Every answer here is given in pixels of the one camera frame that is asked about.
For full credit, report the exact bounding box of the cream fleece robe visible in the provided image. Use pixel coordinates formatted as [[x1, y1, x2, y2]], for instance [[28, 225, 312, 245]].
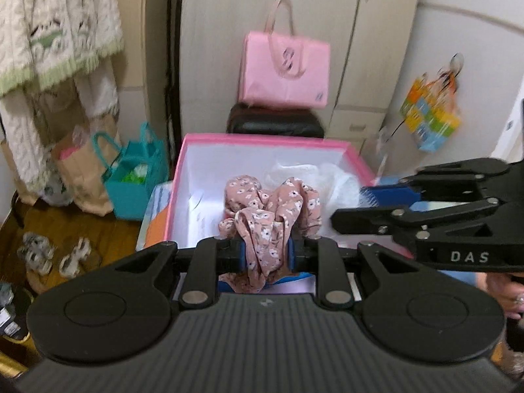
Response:
[[0, 0, 125, 197]]

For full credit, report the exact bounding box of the colourful paper gift bag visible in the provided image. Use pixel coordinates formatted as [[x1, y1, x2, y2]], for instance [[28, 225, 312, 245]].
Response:
[[400, 71, 462, 154]]

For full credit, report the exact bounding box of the white plastic bag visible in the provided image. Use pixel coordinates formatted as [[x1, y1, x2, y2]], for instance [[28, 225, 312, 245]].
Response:
[[41, 172, 74, 207]]

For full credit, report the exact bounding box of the beige wooden wardrobe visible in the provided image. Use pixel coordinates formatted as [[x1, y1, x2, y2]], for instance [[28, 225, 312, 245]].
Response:
[[178, 0, 424, 160]]

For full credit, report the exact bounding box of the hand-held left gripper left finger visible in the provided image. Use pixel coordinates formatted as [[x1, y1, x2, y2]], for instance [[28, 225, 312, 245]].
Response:
[[100, 237, 248, 310]]

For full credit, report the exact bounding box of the clear plastic bag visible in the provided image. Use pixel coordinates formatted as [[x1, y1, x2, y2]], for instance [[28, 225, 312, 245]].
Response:
[[374, 127, 389, 173]]

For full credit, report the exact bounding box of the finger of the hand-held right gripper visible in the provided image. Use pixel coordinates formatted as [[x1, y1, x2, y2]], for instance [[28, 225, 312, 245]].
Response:
[[329, 198, 512, 243], [359, 158, 512, 208]]

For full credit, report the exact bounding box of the teal tote bag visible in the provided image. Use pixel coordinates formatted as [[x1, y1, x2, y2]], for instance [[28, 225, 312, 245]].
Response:
[[92, 122, 170, 222]]

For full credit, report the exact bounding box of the green item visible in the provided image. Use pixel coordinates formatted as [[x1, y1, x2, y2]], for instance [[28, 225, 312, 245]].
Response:
[[119, 166, 150, 185]]

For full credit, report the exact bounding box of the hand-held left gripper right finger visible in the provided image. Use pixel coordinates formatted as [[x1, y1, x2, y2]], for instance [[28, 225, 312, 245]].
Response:
[[287, 235, 435, 310]]

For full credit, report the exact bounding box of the person's right hand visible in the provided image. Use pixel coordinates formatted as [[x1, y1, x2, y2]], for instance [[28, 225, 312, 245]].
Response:
[[485, 272, 524, 324]]

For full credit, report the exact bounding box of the beige wooden panel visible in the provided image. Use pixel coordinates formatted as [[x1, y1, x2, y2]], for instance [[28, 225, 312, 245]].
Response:
[[115, 0, 173, 148]]

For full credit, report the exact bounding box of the brown paper bag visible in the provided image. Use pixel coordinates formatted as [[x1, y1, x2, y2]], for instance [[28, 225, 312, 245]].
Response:
[[51, 115, 123, 215]]

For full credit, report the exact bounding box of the black suitcase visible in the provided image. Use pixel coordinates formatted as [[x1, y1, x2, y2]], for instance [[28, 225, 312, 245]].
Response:
[[227, 103, 325, 140]]

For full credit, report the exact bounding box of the pink tote bag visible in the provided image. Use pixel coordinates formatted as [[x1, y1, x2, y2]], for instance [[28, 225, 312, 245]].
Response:
[[238, 0, 331, 110]]

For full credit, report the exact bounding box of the pink cardboard box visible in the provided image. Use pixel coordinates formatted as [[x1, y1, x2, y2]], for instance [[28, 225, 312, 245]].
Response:
[[166, 133, 412, 300]]

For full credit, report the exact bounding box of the pink floral cloth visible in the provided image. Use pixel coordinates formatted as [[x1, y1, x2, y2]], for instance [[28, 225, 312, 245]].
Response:
[[218, 175, 323, 294]]

